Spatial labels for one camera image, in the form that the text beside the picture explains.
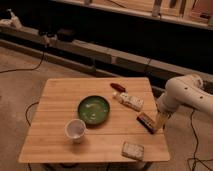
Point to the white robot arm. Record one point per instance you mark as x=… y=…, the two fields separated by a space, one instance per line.
x=187 y=89

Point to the dark red small object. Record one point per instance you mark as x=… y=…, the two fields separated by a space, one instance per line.
x=118 y=87

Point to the black box on ledge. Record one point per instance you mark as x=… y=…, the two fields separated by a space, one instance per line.
x=66 y=35

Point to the green ceramic bowl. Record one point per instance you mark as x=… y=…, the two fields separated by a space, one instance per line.
x=93 y=110

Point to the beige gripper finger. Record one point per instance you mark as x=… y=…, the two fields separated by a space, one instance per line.
x=161 y=119

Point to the white object far left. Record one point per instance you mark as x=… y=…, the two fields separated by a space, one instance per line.
x=13 y=21

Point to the wooden table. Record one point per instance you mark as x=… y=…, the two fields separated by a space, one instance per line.
x=46 y=141

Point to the brown rectangular block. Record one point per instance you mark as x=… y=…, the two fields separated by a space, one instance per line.
x=147 y=122

